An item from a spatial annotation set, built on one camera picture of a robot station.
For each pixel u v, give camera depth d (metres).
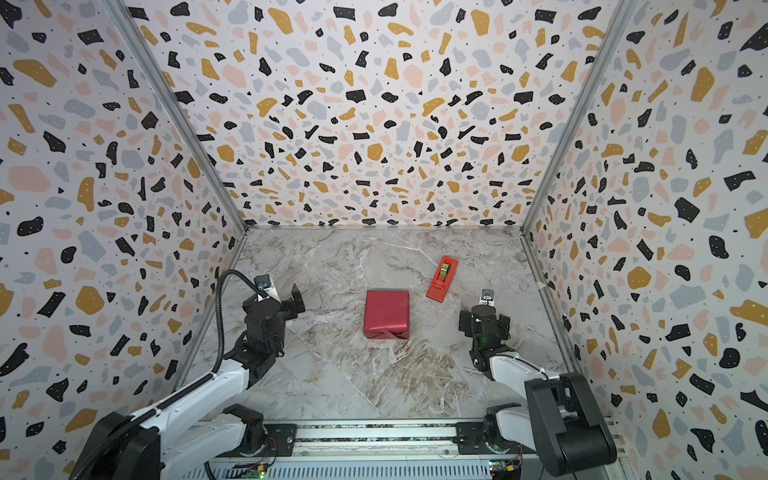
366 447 0.73
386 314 0.90
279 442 0.73
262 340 0.63
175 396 0.47
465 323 0.86
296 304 0.79
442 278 1.00
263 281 0.70
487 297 0.80
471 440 0.74
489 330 0.69
